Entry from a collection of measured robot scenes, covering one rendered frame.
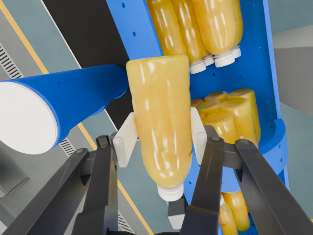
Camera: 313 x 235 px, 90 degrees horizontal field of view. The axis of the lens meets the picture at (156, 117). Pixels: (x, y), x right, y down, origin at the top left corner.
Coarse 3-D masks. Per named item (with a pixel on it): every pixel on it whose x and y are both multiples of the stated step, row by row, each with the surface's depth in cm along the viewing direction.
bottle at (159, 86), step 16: (128, 64) 16; (144, 64) 14; (160, 64) 14; (176, 64) 14; (128, 80) 17; (144, 80) 15; (160, 80) 14; (176, 80) 15; (144, 96) 15; (160, 96) 15; (176, 96) 16; (144, 112) 16; (160, 112) 16; (176, 112) 16; (144, 128) 17; (160, 128) 16; (176, 128) 17; (144, 144) 18; (160, 144) 17; (176, 144) 17; (144, 160) 20; (160, 160) 18; (176, 160) 18; (160, 176) 19; (176, 176) 19
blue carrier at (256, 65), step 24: (120, 0) 24; (144, 0) 22; (240, 0) 35; (264, 0) 28; (120, 24) 28; (144, 24) 23; (264, 24) 30; (144, 48) 26; (240, 48) 40; (264, 48) 33; (216, 72) 48; (240, 72) 43; (264, 72) 36; (192, 96) 52; (264, 96) 39; (264, 120) 42; (192, 144) 30; (264, 144) 46; (192, 168) 32; (192, 192) 37
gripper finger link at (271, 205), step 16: (240, 144) 11; (256, 160) 9; (240, 176) 11; (256, 176) 8; (272, 176) 8; (256, 192) 8; (272, 192) 7; (288, 192) 7; (256, 208) 8; (272, 208) 6; (288, 208) 6; (256, 224) 8; (272, 224) 6; (288, 224) 6; (304, 224) 6
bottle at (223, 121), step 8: (216, 112) 36; (224, 112) 35; (208, 120) 35; (216, 120) 34; (224, 120) 32; (232, 120) 32; (216, 128) 32; (224, 128) 32; (232, 128) 32; (224, 136) 32; (232, 136) 33
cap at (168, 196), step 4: (180, 188) 22; (160, 192) 22; (164, 192) 22; (168, 192) 22; (172, 192) 22; (176, 192) 22; (180, 192) 22; (160, 196) 23; (164, 196) 22; (168, 196) 22; (172, 196) 22; (176, 196) 22; (180, 196) 22; (168, 200) 22; (172, 200) 22
